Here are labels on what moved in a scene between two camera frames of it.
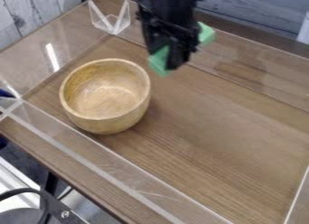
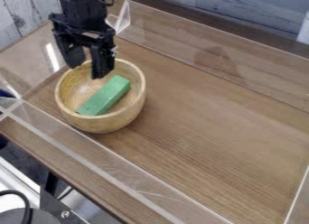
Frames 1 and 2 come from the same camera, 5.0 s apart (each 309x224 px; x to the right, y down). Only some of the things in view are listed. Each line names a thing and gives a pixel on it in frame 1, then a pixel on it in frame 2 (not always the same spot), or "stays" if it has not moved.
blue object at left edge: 5,93 stays
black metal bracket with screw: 60,213 stays
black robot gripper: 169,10 to 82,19
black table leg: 53,182 stays
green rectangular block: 159,58 to 105,96
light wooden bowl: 105,94 stays
